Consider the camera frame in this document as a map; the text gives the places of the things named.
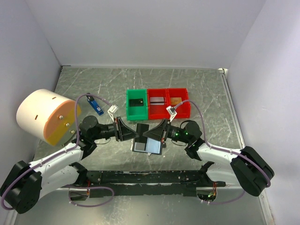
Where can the white and orange cylinder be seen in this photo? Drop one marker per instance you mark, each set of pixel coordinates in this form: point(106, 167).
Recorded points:
point(48, 116)

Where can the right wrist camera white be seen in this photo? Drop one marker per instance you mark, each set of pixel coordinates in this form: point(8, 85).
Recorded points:
point(172, 112)

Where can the red bin left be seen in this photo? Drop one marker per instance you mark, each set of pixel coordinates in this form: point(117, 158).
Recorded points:
point(156, 112)

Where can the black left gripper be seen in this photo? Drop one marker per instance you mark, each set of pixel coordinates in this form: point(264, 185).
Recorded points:
point(124, 133)

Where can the blue and black tool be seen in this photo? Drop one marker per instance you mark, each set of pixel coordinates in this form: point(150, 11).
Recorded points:
point(94, 104)

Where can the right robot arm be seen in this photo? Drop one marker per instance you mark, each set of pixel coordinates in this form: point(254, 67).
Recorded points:
point(244, 167)

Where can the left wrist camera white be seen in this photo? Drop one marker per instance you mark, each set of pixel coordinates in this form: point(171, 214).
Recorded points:
point(112, 110)

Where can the gold VIP card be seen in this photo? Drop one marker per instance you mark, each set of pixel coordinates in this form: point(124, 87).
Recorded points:
point(175, 100)

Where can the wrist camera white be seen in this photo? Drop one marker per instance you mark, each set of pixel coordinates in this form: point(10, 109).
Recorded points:
point(172, 112)
point(112, 110)

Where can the black card in holder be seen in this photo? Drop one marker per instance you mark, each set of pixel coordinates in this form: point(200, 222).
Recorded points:
point(139, 147)

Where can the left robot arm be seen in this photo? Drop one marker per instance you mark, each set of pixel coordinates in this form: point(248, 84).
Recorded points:
point(26, 183)

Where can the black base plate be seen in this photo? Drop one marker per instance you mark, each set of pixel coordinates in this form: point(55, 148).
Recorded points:
point(134, 183)

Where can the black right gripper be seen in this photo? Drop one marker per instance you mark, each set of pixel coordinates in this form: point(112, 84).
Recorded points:
point(157, 132)

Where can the green bin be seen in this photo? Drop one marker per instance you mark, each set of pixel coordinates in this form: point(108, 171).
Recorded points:
point(137, 113)

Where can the black card from holder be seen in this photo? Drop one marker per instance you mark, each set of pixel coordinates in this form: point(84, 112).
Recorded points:
point(140, 129)

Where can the black leather card holder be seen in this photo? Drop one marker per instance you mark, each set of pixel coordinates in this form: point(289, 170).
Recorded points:
point(152, 147)

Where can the silver VIP card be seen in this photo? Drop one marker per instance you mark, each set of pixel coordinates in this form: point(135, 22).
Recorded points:
point(157, 100)

